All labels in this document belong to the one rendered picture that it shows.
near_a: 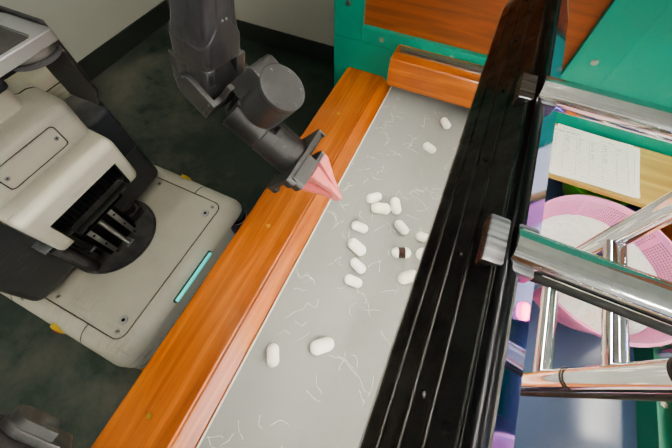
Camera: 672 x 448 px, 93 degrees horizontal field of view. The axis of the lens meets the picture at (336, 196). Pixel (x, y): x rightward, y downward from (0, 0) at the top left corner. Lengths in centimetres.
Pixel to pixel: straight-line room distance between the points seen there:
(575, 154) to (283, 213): 60
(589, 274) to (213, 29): 38
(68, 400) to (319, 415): 116
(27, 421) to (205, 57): 36
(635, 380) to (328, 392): 36
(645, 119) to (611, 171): 50
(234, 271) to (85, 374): 106
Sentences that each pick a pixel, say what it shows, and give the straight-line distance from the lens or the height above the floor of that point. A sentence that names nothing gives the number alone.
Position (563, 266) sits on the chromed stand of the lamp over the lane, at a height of 112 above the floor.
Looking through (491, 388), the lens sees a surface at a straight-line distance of 19.
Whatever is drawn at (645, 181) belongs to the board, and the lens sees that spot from 86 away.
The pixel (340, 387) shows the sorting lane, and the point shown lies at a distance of 55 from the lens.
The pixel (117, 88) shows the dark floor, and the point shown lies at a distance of 240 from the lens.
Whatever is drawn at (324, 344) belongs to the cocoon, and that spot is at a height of 76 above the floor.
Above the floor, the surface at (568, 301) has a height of 73.
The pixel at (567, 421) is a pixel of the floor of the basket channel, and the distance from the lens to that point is 72.
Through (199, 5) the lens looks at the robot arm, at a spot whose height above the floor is 112.
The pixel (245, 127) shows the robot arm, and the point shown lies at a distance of 44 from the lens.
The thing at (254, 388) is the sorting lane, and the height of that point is 74.
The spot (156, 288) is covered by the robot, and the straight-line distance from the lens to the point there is 119.
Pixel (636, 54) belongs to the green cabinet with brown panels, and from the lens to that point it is 80.
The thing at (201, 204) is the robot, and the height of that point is 28.
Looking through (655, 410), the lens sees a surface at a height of 71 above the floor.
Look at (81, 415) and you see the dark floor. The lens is 155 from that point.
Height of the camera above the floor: 129
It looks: 59 degrees down
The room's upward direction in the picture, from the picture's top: straight up
